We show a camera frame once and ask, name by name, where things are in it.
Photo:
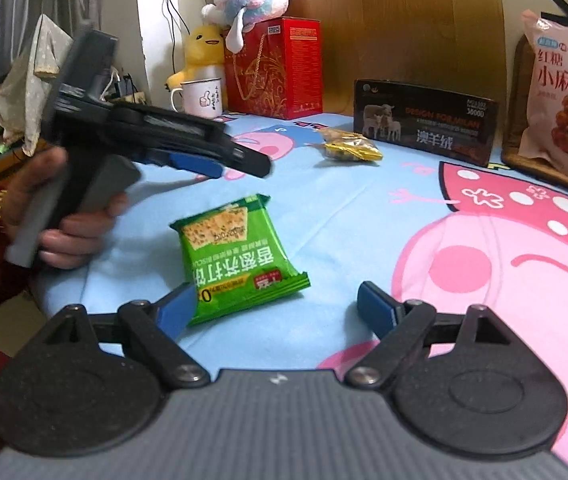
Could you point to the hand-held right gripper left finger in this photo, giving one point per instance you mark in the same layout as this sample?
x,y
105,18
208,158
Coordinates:
x,y
176,310

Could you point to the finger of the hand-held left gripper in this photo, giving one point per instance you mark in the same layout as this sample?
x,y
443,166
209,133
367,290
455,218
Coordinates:
x,y
191,165
249,157

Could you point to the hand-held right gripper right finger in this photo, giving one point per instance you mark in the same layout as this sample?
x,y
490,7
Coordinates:
x,y
376,305

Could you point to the green cracker packet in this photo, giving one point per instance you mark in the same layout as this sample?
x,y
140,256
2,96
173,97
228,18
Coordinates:
x,y
236,260

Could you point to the gold snack packet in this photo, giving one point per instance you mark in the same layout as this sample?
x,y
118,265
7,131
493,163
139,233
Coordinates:
x,y
351,147

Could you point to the person's left hand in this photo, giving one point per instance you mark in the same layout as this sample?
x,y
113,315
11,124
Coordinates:
x,y
84,232

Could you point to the white enamel mug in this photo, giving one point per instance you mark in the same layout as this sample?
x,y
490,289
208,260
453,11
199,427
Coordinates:
x,y
201,97

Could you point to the printed blanket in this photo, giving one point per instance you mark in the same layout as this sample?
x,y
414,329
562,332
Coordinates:
x,y
363,225

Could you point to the red gift box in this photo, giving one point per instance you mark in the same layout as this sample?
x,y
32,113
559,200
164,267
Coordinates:
x,y
279,70

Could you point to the beige cloth bag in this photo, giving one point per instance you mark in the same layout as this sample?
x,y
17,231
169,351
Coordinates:
x,y
19,90

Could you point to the yellow duck plush toy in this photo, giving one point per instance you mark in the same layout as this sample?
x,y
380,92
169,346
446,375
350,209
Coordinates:
x,y
204,52

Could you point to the pink and blue plush toy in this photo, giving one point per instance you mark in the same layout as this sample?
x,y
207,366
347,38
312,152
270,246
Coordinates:
x,y
256,5

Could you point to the black box with sheep picture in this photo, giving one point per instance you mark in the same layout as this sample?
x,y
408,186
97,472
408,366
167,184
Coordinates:
x,y
428,120

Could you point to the wooden headboard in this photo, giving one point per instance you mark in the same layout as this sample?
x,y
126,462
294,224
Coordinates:
x,y
413,25

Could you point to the wooden tray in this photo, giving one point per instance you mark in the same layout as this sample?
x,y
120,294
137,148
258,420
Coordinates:
x,y
518,125

